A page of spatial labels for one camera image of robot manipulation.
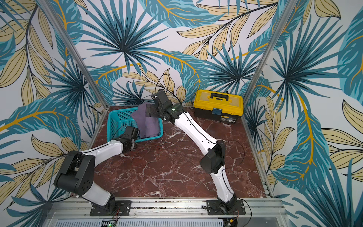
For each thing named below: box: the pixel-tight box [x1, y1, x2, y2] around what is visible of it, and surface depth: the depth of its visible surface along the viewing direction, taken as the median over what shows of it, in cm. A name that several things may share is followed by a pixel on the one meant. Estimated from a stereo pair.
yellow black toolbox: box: [192, 89, 244, 124], surface depth 103 cm
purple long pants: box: [130, 102, 161, 139], surface depth 95 cm
